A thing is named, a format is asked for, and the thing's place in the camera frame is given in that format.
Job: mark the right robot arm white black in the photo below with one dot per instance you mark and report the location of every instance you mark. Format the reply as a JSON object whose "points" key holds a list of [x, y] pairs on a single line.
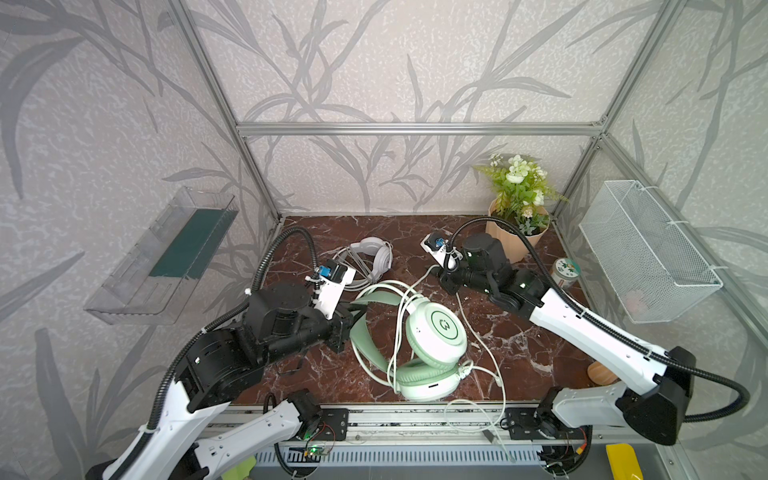
{"points": [[654, 387]]}

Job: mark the small terracotta vase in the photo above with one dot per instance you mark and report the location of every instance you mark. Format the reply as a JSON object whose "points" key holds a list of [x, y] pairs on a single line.
{"points": [[601, 375]]}

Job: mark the yellow object at front edge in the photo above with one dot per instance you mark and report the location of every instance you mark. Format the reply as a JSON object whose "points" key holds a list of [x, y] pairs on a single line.
{"points": [[623, 462]]}

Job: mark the potted plant beige pot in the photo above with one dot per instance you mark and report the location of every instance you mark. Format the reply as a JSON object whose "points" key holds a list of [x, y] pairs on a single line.
{"points": [[522, 193]]}

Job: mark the white over-ear headphones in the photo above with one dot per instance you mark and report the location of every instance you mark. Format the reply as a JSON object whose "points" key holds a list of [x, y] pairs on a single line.
{"points": [[371, 258]]}

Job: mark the small green white tin can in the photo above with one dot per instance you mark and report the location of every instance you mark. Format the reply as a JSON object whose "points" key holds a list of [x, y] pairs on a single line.
{"points": [[565, 273]]}

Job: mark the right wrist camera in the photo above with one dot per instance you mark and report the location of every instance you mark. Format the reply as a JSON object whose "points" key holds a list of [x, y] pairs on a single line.
{"points": [[435, 244]]}

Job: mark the clear plastic wall shelf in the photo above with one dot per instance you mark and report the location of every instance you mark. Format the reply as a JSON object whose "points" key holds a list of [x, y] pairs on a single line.
{"points": [[153, 283]]}

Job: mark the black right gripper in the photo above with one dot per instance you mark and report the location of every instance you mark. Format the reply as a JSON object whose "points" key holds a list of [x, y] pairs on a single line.
{"points": [[447, 279]]}

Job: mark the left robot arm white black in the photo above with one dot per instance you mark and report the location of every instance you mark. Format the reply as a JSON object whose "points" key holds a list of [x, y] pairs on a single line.
{"points": [[226, 358]]}

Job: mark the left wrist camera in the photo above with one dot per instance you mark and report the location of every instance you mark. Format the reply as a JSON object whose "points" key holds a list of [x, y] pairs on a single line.
{"points": [[328, 283]]}

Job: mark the light green object front left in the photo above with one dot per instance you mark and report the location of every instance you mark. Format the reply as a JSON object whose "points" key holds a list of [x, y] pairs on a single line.
{"points": [[241, 471]]}

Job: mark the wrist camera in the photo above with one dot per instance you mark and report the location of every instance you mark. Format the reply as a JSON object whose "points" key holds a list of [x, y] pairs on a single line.
{"points": [[435, 244], [328, 283]]}

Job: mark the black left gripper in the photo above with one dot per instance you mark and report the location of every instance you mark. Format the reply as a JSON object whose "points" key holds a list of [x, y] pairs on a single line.
{"points": [[343, 324]]}

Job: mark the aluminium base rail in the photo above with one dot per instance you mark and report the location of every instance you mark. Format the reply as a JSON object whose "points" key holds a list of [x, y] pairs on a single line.
{"points": [[412, 434]]}

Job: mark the mint green over-ear headphones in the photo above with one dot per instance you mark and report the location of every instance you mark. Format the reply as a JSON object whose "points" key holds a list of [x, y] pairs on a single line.
{"points": [[429, 343]]}

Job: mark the white wire mesh basket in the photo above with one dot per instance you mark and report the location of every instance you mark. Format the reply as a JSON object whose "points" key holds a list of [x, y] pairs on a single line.
{"points": [[654, 268]]}

